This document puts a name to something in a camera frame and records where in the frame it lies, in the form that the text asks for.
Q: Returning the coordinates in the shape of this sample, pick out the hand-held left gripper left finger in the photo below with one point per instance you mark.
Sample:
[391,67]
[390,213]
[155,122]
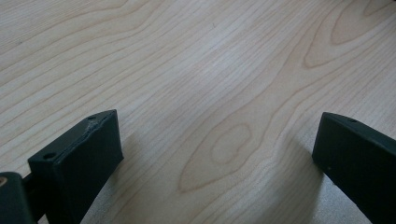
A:
[84,161]

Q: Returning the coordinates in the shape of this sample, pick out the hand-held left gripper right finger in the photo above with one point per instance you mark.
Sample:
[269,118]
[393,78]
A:
[358,158]

